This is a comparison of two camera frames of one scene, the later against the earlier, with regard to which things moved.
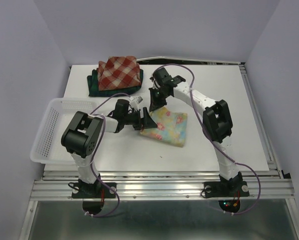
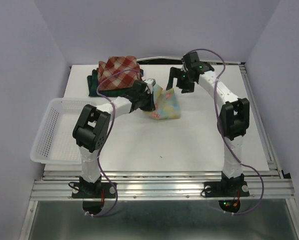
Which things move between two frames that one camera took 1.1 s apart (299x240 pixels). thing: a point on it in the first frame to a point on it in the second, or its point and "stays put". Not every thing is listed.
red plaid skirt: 118,72 stays put
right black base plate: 226,189 stays put
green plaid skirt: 93,86 stays put
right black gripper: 154,104 to 174,73
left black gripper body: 133,119 to 146,101
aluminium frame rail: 162,185 stays put
